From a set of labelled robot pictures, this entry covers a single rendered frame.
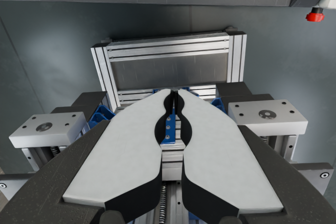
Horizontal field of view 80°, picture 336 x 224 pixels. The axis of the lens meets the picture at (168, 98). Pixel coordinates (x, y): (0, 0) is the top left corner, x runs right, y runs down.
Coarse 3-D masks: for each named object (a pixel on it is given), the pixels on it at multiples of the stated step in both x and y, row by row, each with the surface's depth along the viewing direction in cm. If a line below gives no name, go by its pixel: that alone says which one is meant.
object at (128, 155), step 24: (168, 96) 11; (120, 120) 9; (144, 120) 9; (96, 144) 8; (120, 144) 8; (144, 144) 8; (96, 168) 7; (120, 168) 7; (144, 168) 7; (72, 192) 6; (96, 192) 6; (120, 192) 6; (144, 192) 6
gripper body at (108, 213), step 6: (108, 210) 5; (114, 210) 5; (102, 216) 5; (108, 216) 5; (114, 216) 5; (120, 216) 5; (228, 216) 5; (234, 216) 5; (102, 222) 5; (108, 222) 5; (114, 222) 5; (120, 222) 5; (222, 222) 5; (228, 222) 5; (234, 222) 5; (240, 222) 5
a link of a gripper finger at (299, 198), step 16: (240, 128) 9; (256, 144) 8; (272, 160) 7; (272, 176) 6; (288, 176) 6; (288, 192) 6; (304, 192) 6; (288, 208) 6; (304, 208) 6; (320, 208) 6
